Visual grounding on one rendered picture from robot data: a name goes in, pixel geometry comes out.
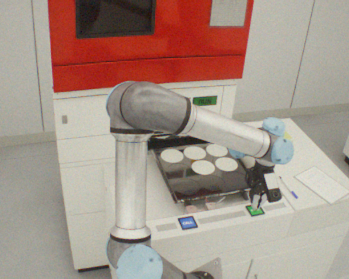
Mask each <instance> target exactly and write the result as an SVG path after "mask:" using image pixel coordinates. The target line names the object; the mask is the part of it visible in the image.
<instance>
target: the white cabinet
mask: <svg viewBox="0 0 349 279"><path fill-rule="evenodd" d="M104 200H105V203H106V229H107V240H108V238H109V237H110V228H112V227H113V226H114V224H115V206H114V202H113V198H112V194H111V191H110V188H109V184H108V180H107V177H106V172H105V170H104ZM348 229H349V221H345V222H343V223H337V224H334V225H328V226H325V227H321V228H319V229H315V230H311V231H306V232H301V233H298V234H292V235H289V236H286V238H282V239H278V240H276V241H272V242H267V243H264V244H258V245H255V246H249V247H246V248H240V249H237V250H230V251H228V252H222V253H219V254H212V255H209V256H204V257H200V258H194V259H191V260H185V261H182V262H173V263H172V264H173V265H174V266H176V267H178V268H179V269H180V270H182V271H183V272H192V271H193V270H195V269H196V268H198V267H200V266H203V265H204V264H206V263H208V262H209V261H211V260H213V259H216V258H218V257H219V258H220V259H221V265H222V269H223V270H222V274H223V279H324V278H325V276H326V274H327V273H328V270H329V268H330V267H331V264H332V261H333V260H334V258H335V256H336V254H337V252H338V250H339V248H340V246H341V243H342V241H343V240H344V237H345V236H346V233H347V232H348ZM109 267H110V272H111V276H112V279H118V277H117V273H116V269H115V268H114V267H113V266H112V265H111V263H110V262H109Z"/></svg>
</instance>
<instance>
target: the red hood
mask: <svg viewBox="0 0 349 279"><path fill-rule="evenodd" d="M254 1H255V0H47V16H48V27H49V41H50V43H49V46H50V52H51V54H50V57H51V71H52V77H53V80H52V82H53V91H54V93H55V92H72V91H82V90H90V89H100V88H113V87H115V86H117V85H118V84H121V83H123V82H128V81H134V82H145V81H148V82H153V83H155V84H164V83H173V82H192V81H201V80H202V81H211V80H229V79H242V77H243V71H244V66H245V64H244V63H245V57H246V53H247V43H248V40H249V31H250V26H251V17H252V14H253V5H254Z"/></svg>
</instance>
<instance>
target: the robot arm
mask: <svg viewBox="0 0 349 279"><path fill-rule="evenodd" d="M106 112H107V114H108V116H109V118H110V133H111V134H112V135H113V136H114V137H115V139H116V159H115V224H114V226H113V227H112V228H110V237H109V238H108V240H107V241H106V255H107V257H108V260H109V262H110V263H111V265H112V266H113V267H114V268H115V269H116V273H117V277H118V279H204V278H203V277H202V276H200V275H196V274H192V273H189V272H183V271H182V270H180V269H179V268H178V267H176V266H174V265H173V264H172V263H171V262H169V261H167V260H166V259H165V258H164V257H162V256H161V255H160V254H159V253H158V252H157V251H156V250H154V249H153V248H152V246H151V239H152V231H151V229H150V228H149V227H148V226H147V225H146V181H147V158H148V139H149V138H150V137H151V136H152V135H153V134H154V130H155V131H159V132H165V133H169V134H173V135H175V136H178V135H180V134H186V135H189V136H193V137H195V138H199V139H201V140H205V141H208V142H211V143H214V144H217V145H220V146H223V147H226V148H228V150H229V153H230V154H231V155H232V156H233V157H235V158H240V157H245V156H251V157H254V158H255V164H254V167H251V168H248V169H247V172H246V175H245V181H246V184H247V185H248V186H249V187H251V189H250V191H249V192H248V193H247V194H248V198H249V199H250V204H251V206H252V208H253V210H254V211H256V210H257V209H259V208H260V207H261V206H262V205H263V204H264V203H265V202H266V201H268V202H269V203H274V202H278V201H280V200H281V199H282V195H281V190H280V188H279V186H278V181H277V178H276V175H275V172H274V168H275V164H281V165H284V164H287V163H288V162H289V161H290V160H291V159H292V158H293V154H294V145H293V143H292V141H291V140H289V139H287V138H284V133H285V123H284V122H283V121H282V120H280V119H277V118H271V117H268V118H265V119H264V120H263V123H262V127H261V128H254V127H251V126H249V125H247V124H243V123H241V122H238V121H237V120H233V119H231V118H228V117H226V116H223V115H221V114H218V113H215V112H212V111H210V110H207V109H205V108H202V107H200V106H197V105H195V104H192V101H191V99H190V98H188V97H186V96H183V95H181V94H177V93H175V92H172V91H171V90H168V89H167V88H164V87H163V86H160V85H158V84H155V83H153V82H148V81H145V82H134V81H128V82H123V83H121V84H118V85H117V86H115V87H113V89H112V90H111V91H110V92H109V94H108V96H107V99H106ZM247 173H248V178H247Z"/></svg>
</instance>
